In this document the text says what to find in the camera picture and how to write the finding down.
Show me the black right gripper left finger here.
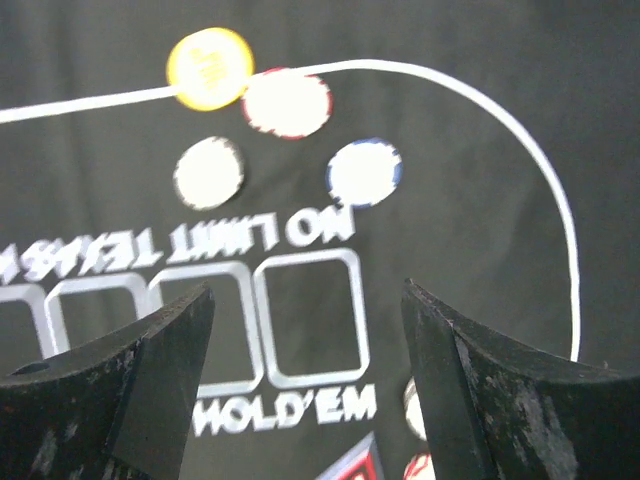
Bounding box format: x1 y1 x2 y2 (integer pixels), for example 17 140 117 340
1 284 214 479

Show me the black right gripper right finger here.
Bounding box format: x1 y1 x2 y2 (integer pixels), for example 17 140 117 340
401 281 639 479

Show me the grey chip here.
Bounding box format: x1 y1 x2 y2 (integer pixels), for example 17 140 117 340
173 136 245 210
403 377 427 441

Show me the red chip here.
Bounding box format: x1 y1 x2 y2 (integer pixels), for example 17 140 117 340
403 453 435 480
241 68 333 140

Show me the red triangular dealer button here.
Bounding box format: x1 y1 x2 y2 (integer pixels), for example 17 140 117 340
317 432 385 480

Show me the blue chip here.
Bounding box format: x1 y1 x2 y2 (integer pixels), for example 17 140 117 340
325 138 403 208

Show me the yellow big blind button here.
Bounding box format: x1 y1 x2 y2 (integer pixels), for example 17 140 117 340
166 27 255 111

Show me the black poker table mat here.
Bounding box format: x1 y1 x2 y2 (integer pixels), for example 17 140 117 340
1 1 639 479

